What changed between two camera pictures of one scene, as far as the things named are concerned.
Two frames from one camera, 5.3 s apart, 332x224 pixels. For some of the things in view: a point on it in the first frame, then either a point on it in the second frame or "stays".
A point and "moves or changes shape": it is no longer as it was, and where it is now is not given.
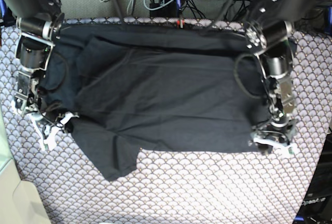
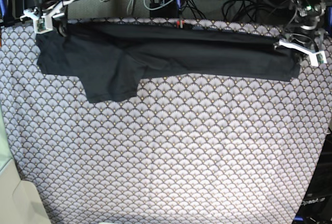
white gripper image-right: x=285 y=150 to x=318 y=56
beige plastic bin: x=20 y=201 stays
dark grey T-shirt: x=125 y=87 moves or changes shape
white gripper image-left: x=47 y=135 to x=43 y=22
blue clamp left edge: x=3 y=7 stays
